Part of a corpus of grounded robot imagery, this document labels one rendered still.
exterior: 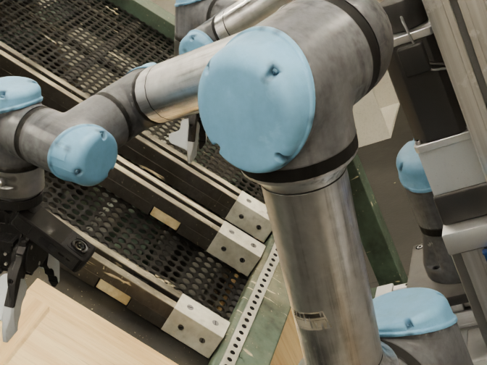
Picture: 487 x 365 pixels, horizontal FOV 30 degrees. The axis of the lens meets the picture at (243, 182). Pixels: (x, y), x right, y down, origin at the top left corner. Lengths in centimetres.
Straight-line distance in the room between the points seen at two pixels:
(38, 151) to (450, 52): 51
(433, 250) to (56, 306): 79
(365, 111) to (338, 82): 473
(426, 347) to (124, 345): 96
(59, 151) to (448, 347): 52
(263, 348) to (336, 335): 114
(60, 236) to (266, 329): 96
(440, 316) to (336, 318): 20
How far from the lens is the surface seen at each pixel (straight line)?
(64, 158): 110
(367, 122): 556
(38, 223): 125
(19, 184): 122
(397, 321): 108
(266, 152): 80
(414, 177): 153
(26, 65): 253
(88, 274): 202
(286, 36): 80
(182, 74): 108
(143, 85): 115
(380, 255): 339
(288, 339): 285
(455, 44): 112
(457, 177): 127
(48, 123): 114
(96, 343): 190
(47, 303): 193
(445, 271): 159
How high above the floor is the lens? 181
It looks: 18 degrees down
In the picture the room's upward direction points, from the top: 24 degrees counter-clockwise
